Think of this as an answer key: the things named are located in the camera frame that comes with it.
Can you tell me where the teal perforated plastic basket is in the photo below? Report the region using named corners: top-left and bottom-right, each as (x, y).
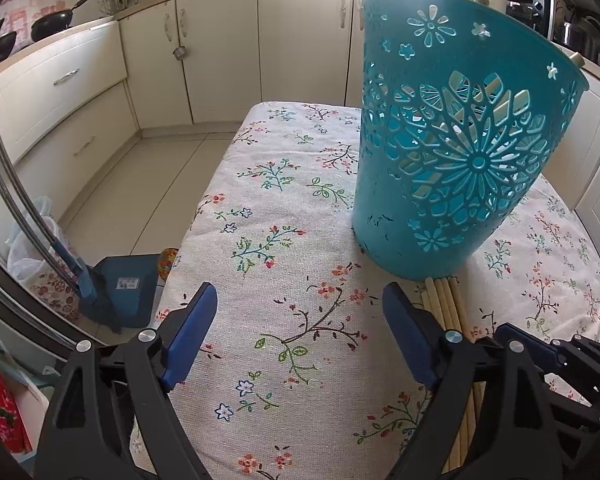
top-left (352, 0), bottom-right (588, 281)

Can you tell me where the black wok pan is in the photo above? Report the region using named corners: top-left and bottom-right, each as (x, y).
top-left (30, 0), bottom-right (90, 42)

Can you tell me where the yellow patterned slipper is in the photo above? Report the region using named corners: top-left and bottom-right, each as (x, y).
top-left (158, 248), bottom-right (178, 282)

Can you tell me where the floral tablecloth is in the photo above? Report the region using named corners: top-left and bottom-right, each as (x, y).
top-left (157, 102), bottom-right (600, 479)

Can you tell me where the blue dustpan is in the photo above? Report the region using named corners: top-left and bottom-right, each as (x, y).
top-left (76, 254), bottom-right (159, 334)

